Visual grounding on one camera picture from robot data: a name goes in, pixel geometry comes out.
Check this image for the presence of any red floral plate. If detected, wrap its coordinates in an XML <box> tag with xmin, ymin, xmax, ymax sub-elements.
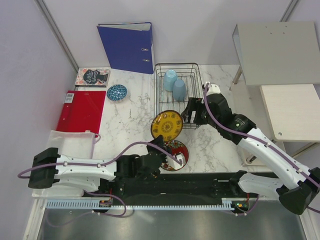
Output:
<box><xmin>161</xmin><ymin>140</ymin><xmax>190</xmax><ymax>172</ymax></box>

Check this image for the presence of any yellow plate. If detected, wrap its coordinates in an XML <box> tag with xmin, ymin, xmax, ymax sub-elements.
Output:
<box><xmin>150</xmin><ymin>110</ymin><xmax>184</xmax><ymax>142</ymax></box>

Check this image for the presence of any light blue cup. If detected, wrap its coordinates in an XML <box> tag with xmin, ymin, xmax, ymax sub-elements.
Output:
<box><xmin>163</xmin><ymin>69</ymin><xmax>178</xmax><ymax>92</ymax></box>

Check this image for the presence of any blue patterned bowl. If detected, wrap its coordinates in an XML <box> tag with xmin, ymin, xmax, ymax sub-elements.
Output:
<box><xmin>106</xmin><ymin>84</ymin><xmax>128</xmax><ymax>102</ymax></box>

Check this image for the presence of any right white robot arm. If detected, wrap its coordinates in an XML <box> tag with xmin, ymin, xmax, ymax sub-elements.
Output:
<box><xmin>181</xmin><ymin>93</ymin><xmax>320</xmax><ymax>215</ymax></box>

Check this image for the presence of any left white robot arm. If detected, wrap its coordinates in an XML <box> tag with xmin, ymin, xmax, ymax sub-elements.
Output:
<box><xmin>28</xmin><ymin>135</ymin><xmax>172</xmax><ymax>197</ymax></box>

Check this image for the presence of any grey metal shelf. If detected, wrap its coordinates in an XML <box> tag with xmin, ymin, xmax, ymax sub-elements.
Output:
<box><xmin>232</xmin><ymin>21</ymin><xmax>320</xmax><ymax>86</ymax></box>

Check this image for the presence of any beige wooden board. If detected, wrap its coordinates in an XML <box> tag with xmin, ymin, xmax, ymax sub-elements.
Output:
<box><xmin>260</xmin><ymin>84</ymin><xmax>320</xmax><ymax>143</ymax></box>

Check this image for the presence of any red folder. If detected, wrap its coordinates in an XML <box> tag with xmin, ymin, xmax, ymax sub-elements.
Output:
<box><xmin>56</xmin><ymin>90</ymin><xmax>106</xmax><ymax>134</ymax></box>

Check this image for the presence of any little women book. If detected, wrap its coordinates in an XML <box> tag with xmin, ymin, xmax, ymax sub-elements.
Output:
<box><xmin>74</xmin><ymin>67</ymin><xmax>111</xmax><ymax>88</ymax></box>

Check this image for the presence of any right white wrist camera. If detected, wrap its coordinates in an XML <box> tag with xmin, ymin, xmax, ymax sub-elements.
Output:
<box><xmin>203</xmin><ymin>81</ymin><xmax>221</xmax><ymax>96</ymax></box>

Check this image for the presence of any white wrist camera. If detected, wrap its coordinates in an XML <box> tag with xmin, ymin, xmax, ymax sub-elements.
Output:
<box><xmin>203</xmin><ymin>81</ymin><xmax>221</xmax><ymax>96</ymax></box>
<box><xmin>169</xmin><ymin>153</ymin><xmax>186</xmax><ymax>170</ymax></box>

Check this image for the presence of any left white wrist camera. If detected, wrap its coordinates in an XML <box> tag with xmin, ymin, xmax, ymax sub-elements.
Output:
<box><xmin>169</xmin><ymin>153</ymin><xmax>186</xmax><ymax>170</ymax></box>

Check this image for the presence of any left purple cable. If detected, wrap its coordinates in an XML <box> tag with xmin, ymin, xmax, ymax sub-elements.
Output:
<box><xmin>17</xmin><ymin>133</ymin><xmax>183</xmax><ymax>218</ymax></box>

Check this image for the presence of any black wire dish rack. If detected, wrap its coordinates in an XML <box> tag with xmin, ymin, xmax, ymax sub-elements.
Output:
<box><xmin>154</xmin><ymin>62</ymin><xmax>203</xmax><ymax>129</ymax></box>

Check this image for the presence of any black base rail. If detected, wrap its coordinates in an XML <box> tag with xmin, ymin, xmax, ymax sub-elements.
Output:
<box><xmin>93</xmin><ymin>172</ymin><xmax>257</xmax><ymax>205</ymax></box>

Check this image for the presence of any white cable duct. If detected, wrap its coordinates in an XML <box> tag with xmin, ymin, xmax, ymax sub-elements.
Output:
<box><xmin>45</xmin><ymin>198</ymin><xmax>235</xmax><ymax>211</ymax></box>

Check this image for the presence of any blue ring binder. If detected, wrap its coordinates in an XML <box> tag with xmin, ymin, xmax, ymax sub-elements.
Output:
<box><xmin>97</xmin><ymin>22</ymin><xmax>155</xmax><ymax>75</ymax></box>

